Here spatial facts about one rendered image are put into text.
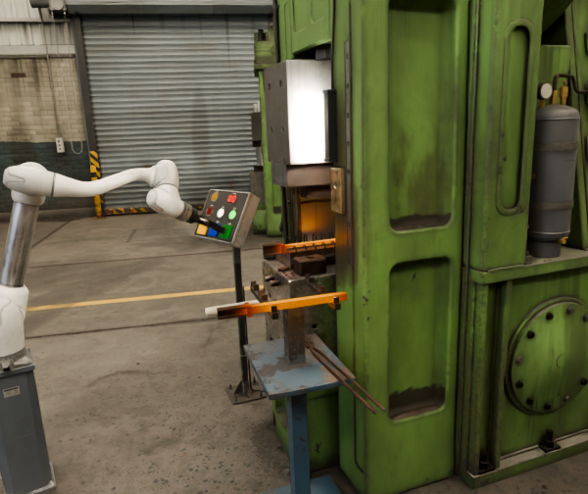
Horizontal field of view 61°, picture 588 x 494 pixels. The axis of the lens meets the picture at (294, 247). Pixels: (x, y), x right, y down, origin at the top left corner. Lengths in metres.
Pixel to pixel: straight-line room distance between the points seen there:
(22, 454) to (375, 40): 2.16
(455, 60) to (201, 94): 8.39
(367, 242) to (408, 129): 0.44
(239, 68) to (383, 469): 8.80
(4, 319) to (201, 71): 8.29
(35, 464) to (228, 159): 8.20
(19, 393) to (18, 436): 0.19
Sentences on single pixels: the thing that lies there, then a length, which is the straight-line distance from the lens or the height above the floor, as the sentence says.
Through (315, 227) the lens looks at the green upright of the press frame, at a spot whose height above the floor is 1.03.
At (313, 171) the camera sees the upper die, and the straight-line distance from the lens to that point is 2.10.
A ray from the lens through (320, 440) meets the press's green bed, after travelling 2.37.
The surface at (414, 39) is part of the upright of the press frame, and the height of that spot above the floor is 1.80.
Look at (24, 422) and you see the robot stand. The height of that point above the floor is 0.35.
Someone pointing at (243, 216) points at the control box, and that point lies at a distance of 2.52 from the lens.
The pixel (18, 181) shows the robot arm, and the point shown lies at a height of 1.34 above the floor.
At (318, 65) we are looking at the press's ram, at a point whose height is 1.74.
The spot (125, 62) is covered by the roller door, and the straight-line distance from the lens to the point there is 10.23.
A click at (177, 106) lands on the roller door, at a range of 10.09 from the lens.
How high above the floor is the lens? 1.50
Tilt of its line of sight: 13 degrees down
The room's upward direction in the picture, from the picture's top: 2 degrees counter-clockwise
